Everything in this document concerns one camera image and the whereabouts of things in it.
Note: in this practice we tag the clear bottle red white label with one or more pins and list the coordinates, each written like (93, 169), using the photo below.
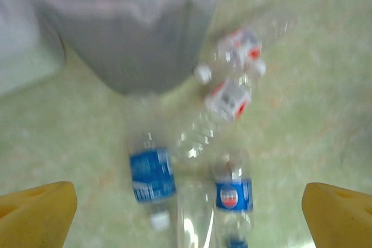
(239, 46)
(228, 100)

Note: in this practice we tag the clear bin with plastic liner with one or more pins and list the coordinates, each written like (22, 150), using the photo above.
(130, 50)

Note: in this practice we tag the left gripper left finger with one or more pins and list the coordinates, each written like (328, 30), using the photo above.
(37, 216)

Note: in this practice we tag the clear bottle blue round-logo label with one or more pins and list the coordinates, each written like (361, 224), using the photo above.
(234, 195)

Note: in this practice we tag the clear unlabelled slim bottle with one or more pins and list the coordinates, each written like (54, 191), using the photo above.
(194, 216)

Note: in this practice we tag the white storage box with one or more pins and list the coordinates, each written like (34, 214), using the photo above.
(26, 56)

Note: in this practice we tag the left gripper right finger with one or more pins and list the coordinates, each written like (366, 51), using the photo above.
(340, 219)

